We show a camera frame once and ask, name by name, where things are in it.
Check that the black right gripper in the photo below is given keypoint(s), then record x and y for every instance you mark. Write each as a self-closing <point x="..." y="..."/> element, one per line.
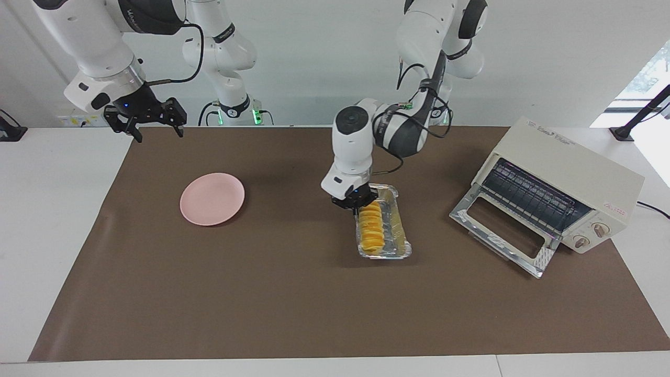
<point x="136" y="103"/>

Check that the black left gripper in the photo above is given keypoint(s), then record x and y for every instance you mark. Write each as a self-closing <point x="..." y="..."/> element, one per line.
<point x="353" y="199"/>

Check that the golden sliced bread loaf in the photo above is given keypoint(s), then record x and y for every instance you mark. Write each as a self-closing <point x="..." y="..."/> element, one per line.
<point x="371" y="233"/>

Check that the aluminium foil tray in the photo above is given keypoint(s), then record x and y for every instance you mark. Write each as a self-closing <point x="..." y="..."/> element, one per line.
<point x="397" y="230"/>

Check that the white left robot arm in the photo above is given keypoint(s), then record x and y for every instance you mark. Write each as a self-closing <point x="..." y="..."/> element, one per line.
<point x="356" y="141"/>

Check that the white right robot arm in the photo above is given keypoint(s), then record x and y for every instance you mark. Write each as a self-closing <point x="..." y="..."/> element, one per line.
<point x="94" y="47"/>

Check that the glass oven door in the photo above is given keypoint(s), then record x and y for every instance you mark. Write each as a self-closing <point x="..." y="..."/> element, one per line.
<point x="505" y="231"/>

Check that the cream toaster oven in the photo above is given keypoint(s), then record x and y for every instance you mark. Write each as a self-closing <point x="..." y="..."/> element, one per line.
<point x="576" y="162"/>

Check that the oven control knob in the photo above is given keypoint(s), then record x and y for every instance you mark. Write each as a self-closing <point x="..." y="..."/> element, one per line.
<point x="581" y="242"/>
<point x="601" y="229"/>

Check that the white power strip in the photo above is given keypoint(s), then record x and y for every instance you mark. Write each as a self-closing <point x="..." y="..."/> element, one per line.
<point x="78" y="121"/>

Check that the pink round plate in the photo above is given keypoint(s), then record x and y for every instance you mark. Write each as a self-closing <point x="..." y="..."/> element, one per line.
<point x="212" y="199"/>

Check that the brown table mat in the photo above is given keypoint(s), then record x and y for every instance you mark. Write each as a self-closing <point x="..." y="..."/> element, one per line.
<point x="261" y="303"/>

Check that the bright window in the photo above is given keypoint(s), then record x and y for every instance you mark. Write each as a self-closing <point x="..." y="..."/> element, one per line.
<point x="649" y="73"/>

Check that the black clamp mount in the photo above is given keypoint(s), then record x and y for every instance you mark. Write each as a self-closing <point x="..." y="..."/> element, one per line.
<point x="10" y="133"/>

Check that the black camera stand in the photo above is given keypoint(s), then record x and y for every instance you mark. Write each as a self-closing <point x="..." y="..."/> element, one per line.
<point x="623" y="133"/>

